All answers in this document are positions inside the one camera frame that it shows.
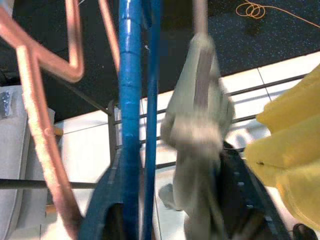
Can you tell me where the orange cable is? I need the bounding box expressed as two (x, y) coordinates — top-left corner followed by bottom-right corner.
(235, 0), (320, 29)

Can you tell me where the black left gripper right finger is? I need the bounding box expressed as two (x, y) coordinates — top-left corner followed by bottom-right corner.
(219, 141), (291, 240)

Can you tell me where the blue plastic hanger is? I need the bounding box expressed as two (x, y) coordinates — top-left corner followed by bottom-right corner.
(142, 0), (162, 240)

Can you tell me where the grey-green cloth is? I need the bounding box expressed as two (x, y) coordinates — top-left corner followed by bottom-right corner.
(157, 31), (236, 240)

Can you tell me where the grey padded ottoman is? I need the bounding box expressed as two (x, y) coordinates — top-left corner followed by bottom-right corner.
(0, 84), (56, 240)

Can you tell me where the black metal clothes rack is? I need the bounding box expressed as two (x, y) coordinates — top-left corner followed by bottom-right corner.
(0, 74), (309, 190)

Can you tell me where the yellow cloth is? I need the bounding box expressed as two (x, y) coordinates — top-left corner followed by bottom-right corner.
(244, 66), (320, 237)

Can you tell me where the pink plastic hanger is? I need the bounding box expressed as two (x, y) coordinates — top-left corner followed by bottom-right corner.
(0, 0), (85, 240)
(98, 0), (123, 73)
(193, 0), (209, 36)

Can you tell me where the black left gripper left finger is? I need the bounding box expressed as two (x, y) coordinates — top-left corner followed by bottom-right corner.
(78, 149), (125, 240)

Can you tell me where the blue taped rail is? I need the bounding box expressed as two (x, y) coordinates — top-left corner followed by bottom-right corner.
(116, 0), (145, 240)

